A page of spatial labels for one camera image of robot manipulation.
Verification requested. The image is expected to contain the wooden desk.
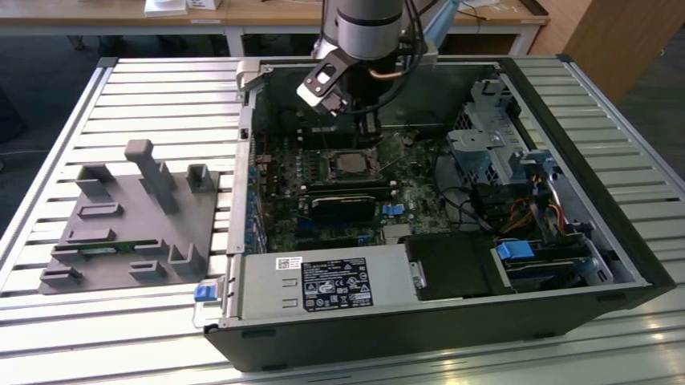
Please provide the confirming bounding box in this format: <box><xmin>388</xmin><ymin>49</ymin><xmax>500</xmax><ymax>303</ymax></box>
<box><xmin>0</xmin><ymin>0</ymin><xmax>550</xmax><ymax>57</ymax></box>

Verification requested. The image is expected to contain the black PC case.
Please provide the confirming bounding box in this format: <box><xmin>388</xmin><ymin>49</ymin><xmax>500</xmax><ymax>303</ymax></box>
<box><xmin>201</xmin><ymin>55</ymin><xmax>677</xmax><ymax>372</ymax></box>

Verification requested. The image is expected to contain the wooden cabinet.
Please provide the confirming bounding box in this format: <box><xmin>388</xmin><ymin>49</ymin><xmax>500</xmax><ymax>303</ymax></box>
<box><xmin>529</xmin><ymin>0</ymin><xmax>685</xmax><ymax>103</ymax></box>

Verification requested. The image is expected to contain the grey parts rack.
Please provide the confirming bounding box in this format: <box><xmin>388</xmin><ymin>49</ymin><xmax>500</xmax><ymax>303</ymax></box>
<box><xmin>36</xmin><ymin>138</ymin><xmax>224</xmax><ymax>296</ymax></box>

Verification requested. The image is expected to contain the green RAM stick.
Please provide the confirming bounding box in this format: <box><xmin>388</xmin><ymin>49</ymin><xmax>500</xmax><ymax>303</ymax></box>
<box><xmin>79</xmin><ymin>239</ymin><xmax>161</xmax><ymax>255</ymax></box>

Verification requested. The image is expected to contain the silver topped CPU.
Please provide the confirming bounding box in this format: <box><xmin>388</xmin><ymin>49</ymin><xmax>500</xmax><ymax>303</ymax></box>
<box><xmin>335</xmin><ymin>154</ymin><xmax>374</xmax><ymax>174</ymax></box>

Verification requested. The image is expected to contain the black camera cable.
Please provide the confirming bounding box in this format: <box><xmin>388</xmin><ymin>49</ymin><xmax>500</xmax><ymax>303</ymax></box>
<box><xmin>368</xmin><ymin>0</ymin><xmax>439</xmax><ymax>116</ymax></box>

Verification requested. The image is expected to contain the silver power supply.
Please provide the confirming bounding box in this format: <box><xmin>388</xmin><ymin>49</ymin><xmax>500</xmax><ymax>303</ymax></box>
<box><xmin>227</xmin><ymin>244</ymin><xmax>428</xmax><ymax>322</ymax></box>

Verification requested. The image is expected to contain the silver chipset heatsink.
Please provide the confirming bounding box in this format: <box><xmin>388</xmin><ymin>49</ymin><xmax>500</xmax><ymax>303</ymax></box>
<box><xmin>383</xmin><ymin>224</ymin><xmax>414</xmax><ymax>242</ymax></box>

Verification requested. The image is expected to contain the green motherboard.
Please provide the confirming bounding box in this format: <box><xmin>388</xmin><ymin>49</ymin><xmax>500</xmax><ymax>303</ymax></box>
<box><xmin>248</xmin><ymin>127</ymin><xmax>470</xmax><ymax>256</ymax></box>

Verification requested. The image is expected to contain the pale blue teach pendant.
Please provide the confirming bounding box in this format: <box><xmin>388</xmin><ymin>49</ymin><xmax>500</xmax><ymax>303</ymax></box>
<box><xmin>422</xmin><ymin>0</ymin><xmax>462</xmax><ymax>45</ymax></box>

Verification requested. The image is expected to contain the blue plastic latch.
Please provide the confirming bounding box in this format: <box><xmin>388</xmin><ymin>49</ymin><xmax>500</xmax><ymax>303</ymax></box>
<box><xmin>195</xmin><ymin>280</ymin><xmax>224</xmax><ymax>304</ymax></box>

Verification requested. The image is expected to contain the CPU socket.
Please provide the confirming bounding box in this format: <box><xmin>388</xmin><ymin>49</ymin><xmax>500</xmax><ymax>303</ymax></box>
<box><xmin>324</xmin><ymin>148</ymin><xmax>384</xmax><ymax>180</ymax></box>

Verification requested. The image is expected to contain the black cable bundle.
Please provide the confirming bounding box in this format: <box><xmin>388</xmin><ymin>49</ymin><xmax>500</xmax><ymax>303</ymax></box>
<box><xmin>472</xmin><ymin>186</ymin><xmax>507</xmax><ymax>233</ymax></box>

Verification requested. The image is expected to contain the black plastic shroud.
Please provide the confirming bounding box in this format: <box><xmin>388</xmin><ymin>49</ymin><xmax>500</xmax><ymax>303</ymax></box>
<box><xmin>402</xmin><ymin>233</ymin><xmax>513</xmax><ymax>302</ymax></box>

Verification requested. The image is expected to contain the yellow power wire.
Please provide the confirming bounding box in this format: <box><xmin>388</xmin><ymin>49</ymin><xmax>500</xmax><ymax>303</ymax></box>
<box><xmin>537</xmin><ymin>200</ymin><xmax>569</xmax><ymax>228</ymax></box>

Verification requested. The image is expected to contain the black and white wrist camera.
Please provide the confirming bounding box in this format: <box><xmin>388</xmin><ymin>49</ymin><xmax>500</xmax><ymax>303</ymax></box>
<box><xmin>296</xmin><ymin>50</ymin><xmax>350</xmax><ymax>118</ymax></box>

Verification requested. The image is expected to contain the black graphics card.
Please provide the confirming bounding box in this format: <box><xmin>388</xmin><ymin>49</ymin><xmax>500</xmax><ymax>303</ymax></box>
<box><xmin>308</xmin><ymin>194</ymin><xmax>379</xmax><ymax>225</ymax></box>

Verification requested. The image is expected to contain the blue disk carrier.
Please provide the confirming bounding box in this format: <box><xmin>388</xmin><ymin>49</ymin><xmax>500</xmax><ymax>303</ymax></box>
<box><xmin>494</xmin><ymin>239</ymin><xmax>537</xmax><ymax>262</ymax></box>

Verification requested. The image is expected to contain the silver metal drive cage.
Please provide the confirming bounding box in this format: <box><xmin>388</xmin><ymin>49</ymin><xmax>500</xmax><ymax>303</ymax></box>
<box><xmin>444</xmin><ymin>79</ymin><xmax>561</xmax><ymax>188</ymax></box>

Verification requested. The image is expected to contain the metal socket cover frame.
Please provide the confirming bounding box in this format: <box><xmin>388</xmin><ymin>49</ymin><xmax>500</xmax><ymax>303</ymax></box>
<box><xmin>374</xmin><ymin>134</ymin><xmax>407</xmax><ymax>172</ymax></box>

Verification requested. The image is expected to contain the orange power wire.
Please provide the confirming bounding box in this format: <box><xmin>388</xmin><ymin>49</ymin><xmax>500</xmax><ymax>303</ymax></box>
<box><xmin>504</xmin><ymin>200</ymin><xmax>537</xmax><ymax>233</ymax></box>

